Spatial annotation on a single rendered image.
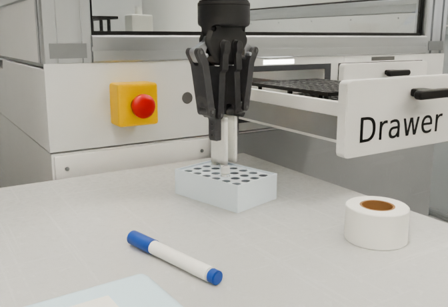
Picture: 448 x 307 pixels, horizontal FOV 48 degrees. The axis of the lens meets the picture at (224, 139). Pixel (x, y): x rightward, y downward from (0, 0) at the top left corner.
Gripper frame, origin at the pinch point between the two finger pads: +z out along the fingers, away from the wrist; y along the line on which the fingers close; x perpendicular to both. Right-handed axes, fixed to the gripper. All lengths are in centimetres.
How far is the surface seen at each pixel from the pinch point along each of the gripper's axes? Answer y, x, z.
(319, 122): 11.3, -9.3, -2.2
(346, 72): 47.1, 7.0, -7.2
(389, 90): 16.2, -18.0, -7.3
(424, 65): 73, 0, -8
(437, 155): 223, 49, 49
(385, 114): 15.5, -17.8, -3.8
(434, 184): 223, 49, 66
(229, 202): -6.9, -7.6, 6.4
